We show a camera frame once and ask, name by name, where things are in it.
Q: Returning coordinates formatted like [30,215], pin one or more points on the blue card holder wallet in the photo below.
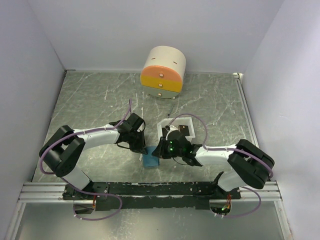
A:
[148,160]

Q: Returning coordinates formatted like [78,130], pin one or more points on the round three-drawer mini cabinet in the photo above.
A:
[163,73]

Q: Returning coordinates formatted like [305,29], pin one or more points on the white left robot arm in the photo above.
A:
[63,150]

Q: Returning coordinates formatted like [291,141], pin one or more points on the white card tray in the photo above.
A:
[183,124]

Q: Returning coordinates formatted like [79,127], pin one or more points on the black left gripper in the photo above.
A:
[140,146]

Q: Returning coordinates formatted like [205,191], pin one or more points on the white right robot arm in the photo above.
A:
[249,165]

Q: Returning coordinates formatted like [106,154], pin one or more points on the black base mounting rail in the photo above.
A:
[149,195]

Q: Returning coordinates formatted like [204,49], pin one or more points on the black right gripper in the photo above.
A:
[160,151]

